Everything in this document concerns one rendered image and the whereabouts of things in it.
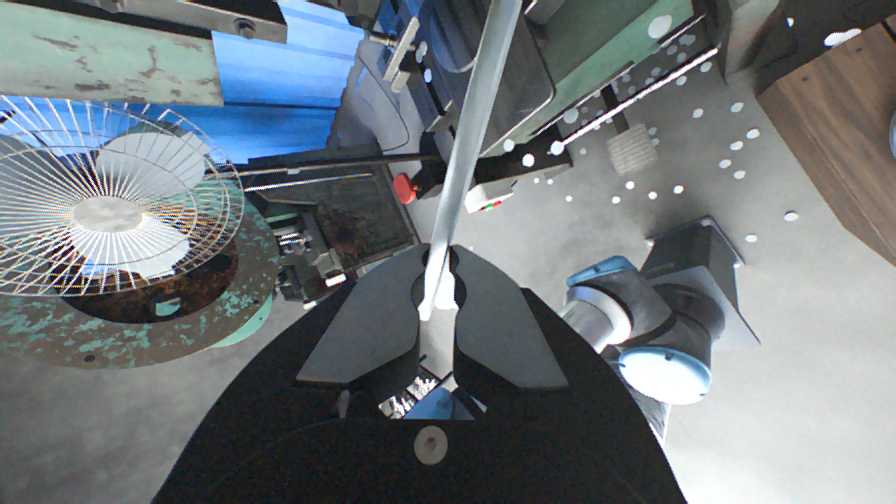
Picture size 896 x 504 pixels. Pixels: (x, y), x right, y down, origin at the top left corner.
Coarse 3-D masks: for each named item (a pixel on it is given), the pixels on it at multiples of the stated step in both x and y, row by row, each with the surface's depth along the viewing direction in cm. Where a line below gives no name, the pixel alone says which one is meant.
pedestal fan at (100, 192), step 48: (0, 144) 52; (144, 144) 62; (192, 144) 70; (432, 144) 148; (0, 192) 52; (48, 192) 56; (96, 192) 61; (144, 192) 62; (96, 240) 67; (144, 240) 72
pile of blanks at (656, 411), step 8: (608, 360) 115; (616, 360) 112; (616, 368) 108; (624, 384) 99; (632, 392) 96; (640, 392) 96; (640, 400) 93; (648, 400) 94; (656, 400) 96; (648, 408) 92; (656, 408) 93; (664, 408) 97; (648, 416) 89; (656, 416) 91; (664, 416) 94; (656, 424) 89; (664, 424) 92; (664, 432) 91
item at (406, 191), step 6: (402, 174) 59; (396, 180) 62; (402, 180) 60; (408, 180) 60; (396, 186) 63; (402, 186) 61; (408, 186) 59; (414, 186) 63; (402, 192) 62; (408, 192) 60; (414, 192) 60; (402, 198) 63; (408, 198) 61
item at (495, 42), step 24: (504, 0) 8; (504, 24) 8; (480, 48) 8; (504, 48) 8; (480, 72) 8; (480, 96) 8; (480, 120) 8; (456, 144) 8; (480, 144) 27; (456, 168) 9; (456, 192) 9; (456, 216) 10; (432, 240) 10; (432, 264) 11; (432, 288) 12
